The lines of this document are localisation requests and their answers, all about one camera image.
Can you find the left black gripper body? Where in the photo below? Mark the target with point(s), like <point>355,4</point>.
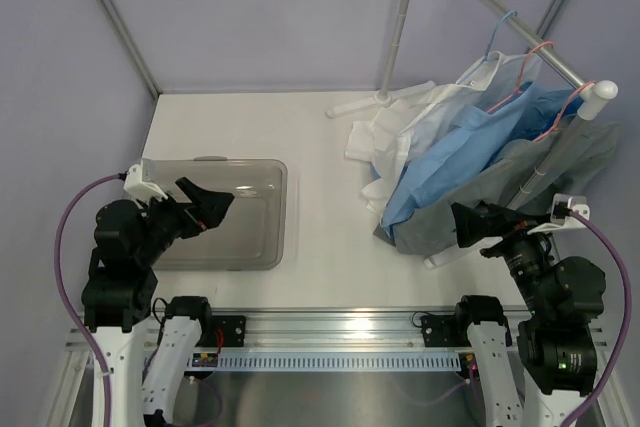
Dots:
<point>167,221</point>

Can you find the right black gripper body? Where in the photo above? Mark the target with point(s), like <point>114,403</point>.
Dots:
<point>523,250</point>

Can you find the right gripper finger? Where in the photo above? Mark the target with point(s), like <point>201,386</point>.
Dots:
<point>471,224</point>
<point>498,216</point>

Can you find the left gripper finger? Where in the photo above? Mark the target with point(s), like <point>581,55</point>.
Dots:
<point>192,192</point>
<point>209,208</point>

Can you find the blue shirt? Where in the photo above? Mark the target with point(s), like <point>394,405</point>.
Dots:
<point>468,148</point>

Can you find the pink hanger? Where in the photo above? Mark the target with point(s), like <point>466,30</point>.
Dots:
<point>554,126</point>
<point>519,81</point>

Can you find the white shirt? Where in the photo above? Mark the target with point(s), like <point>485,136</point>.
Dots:
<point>401,132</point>

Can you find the blue wire hanger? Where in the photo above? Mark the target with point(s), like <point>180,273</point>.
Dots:
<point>462,80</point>

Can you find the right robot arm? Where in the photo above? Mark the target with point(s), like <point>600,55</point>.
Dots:
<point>555,344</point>

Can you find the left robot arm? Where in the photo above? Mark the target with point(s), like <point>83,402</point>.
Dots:
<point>130,236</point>

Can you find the grey shirt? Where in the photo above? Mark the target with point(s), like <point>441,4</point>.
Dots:
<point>431,230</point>

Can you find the grey transparent plastic bin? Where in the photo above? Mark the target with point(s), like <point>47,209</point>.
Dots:
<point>251,236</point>

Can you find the white clothes rack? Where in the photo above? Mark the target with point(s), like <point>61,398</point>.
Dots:
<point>569,128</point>

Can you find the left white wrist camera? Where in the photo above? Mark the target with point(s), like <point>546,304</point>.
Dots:
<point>145,179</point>

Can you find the aluminium mounting rail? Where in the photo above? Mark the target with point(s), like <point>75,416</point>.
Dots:
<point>359,330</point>

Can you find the white slotted cable duct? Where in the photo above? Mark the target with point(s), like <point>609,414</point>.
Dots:
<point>324,362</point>

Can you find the left aluminium frame post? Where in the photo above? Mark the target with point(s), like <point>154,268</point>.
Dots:
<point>128,43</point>

